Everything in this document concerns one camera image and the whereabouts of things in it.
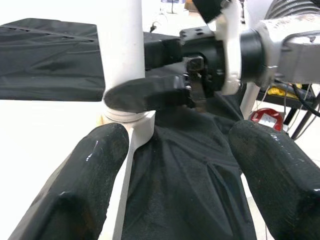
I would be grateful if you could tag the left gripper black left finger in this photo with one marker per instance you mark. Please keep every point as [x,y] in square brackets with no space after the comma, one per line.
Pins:
[75,187]

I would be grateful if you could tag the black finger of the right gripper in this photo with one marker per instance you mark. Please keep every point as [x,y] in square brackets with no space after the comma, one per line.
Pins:
[162,53]
[145,95]

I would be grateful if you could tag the white plastic table leg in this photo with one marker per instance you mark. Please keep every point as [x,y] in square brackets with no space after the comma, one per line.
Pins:
[120,50]

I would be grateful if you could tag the white plastic children table top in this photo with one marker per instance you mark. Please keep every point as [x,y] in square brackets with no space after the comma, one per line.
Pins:
[142,130]

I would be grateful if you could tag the white slanted support leg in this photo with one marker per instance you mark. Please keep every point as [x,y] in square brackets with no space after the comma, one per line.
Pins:
[250,100]

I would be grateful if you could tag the yellow bundle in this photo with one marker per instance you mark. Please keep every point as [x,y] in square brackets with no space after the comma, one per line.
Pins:
[275,90]

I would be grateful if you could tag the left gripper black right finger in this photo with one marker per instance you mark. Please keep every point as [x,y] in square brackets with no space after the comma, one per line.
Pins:
[280,180]

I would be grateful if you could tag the red round device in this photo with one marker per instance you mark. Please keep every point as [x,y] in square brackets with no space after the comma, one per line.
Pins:
[262,113]

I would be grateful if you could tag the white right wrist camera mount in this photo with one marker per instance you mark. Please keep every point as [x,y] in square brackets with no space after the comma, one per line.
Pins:
[231,50]

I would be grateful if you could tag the black cloth table cover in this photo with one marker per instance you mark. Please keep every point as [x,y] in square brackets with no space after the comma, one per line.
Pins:
[187,175]

